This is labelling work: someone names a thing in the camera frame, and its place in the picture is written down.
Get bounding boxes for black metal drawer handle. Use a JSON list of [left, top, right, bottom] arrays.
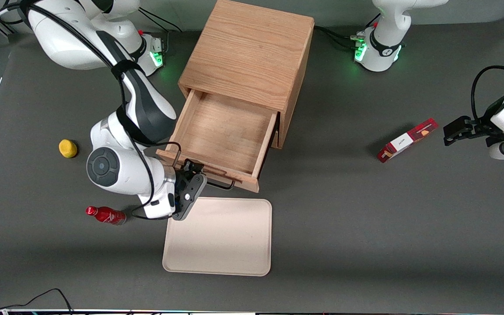
[[173, 149, 236, 192]]

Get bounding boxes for light wooden drawer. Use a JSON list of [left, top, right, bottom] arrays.
[[156, 87, 280, 193]]

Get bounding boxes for wooden drawer cabinet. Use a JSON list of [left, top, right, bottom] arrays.
[[178, 0, 315, 150]]

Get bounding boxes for red bottle with red cap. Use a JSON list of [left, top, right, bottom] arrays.
[[86, 206, 126, 226]]

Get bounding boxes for red snack box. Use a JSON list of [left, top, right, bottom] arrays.
[[377, 118, 439, 164]]

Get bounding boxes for beige rectangular plastic tray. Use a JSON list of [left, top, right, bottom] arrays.
[[162, 197, 273, 277]]

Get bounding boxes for yellow toy lemon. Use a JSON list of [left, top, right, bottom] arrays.
[[59, 139, 78, 158]]

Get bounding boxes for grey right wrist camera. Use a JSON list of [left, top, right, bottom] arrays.
[[172, 174, 208, 221]]

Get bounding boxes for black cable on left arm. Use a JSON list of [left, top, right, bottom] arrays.
[[471, 33, 504, 122]]

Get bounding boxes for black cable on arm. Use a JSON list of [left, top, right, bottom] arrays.
[[471, 33, 504, 122], [0, 0, 182, 221]]

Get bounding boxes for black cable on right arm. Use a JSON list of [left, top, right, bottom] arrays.
[[0, 0, 182, 221]]

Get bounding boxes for black cable at table edge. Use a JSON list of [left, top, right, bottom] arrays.
[[0, 288, 74, 315]]

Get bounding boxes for black cables at right base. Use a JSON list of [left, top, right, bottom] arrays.
[[138, 7, 183, 35]]

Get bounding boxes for black cables at base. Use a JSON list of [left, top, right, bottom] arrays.
[[138, 7, 183, 35], [314, 13, 382, 49]]

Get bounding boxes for black cables at left base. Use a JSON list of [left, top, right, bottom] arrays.
[[314, 13, 382, 49]]

